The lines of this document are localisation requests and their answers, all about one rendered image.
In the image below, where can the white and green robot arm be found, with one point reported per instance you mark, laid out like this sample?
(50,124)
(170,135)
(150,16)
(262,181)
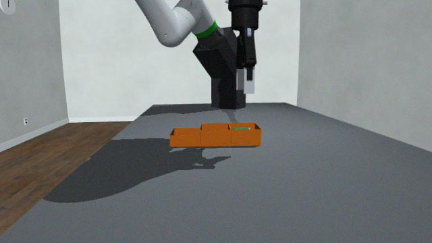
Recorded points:
(171,27)

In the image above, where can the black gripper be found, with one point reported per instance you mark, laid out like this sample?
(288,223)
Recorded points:
(246,21)

